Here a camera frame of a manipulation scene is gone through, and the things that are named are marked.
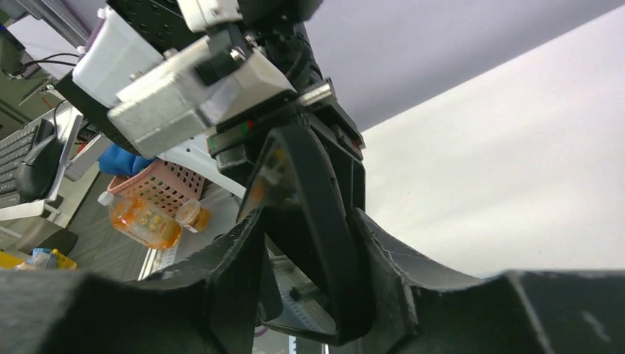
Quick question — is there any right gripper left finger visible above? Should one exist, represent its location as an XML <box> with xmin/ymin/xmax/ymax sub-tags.
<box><xmin>1</xmin><ymin>212</ymin><xmax>264</xmax><ymax>353</ymax></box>

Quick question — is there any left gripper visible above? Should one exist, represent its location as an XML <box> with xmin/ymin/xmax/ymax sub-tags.
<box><xmin>207</xmin><ymin>95</ymin><xmax>366</xmax><ymax>211</ymax></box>

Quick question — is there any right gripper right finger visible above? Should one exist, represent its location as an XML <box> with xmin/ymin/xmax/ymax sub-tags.
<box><xmin>332</xmin><ymin>209</ymin><xmax>624</xmax><ymax>353</ymax></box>

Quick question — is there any black phone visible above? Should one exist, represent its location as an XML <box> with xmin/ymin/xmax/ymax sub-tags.
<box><xmin>238</xmin><ymin>125</ymin><xmax>374</xmax><ymax>346</ymax></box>

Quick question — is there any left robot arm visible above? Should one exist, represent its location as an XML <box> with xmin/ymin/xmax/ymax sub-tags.
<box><xmin>57</xmin><ymin>1</ymin><xmax>365</xmax><ymax>211</ymax></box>

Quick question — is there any pink plastic basket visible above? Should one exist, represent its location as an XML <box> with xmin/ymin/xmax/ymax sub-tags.
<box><xmin>107</xmin><ymin>159</ymin><xmax>206</xmax><ymax>216</ymax></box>

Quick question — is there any small orange jar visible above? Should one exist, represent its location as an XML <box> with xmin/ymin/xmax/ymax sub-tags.
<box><xmin>175</xmin><ymin>199</ymin><xmax>212</xmax><ymax>233</ymax></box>

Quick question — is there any orange drink bottle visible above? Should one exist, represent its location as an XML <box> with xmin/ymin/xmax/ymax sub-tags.
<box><xmin>97</xmin><ymin>192</ymin><xmax>182</xmax><ymax>249</ymax></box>

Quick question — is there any blue cloth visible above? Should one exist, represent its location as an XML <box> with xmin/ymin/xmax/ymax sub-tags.
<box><xmin>97</xmin><ymin>144</ymin><xmax>156</xmax><ymax>176</ymax></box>

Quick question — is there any black computer mouse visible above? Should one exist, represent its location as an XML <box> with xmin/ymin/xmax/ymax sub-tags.
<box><xmin>15</xmin><ymin>135</ymin><xmax>63</xmax><ymax>203</ymax></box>

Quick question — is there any black keyboard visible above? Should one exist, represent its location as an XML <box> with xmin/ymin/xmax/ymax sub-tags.
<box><xmin>1</xmin><ymin>119</ymin><xmax>55</xmax><ymax>205</ymax></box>

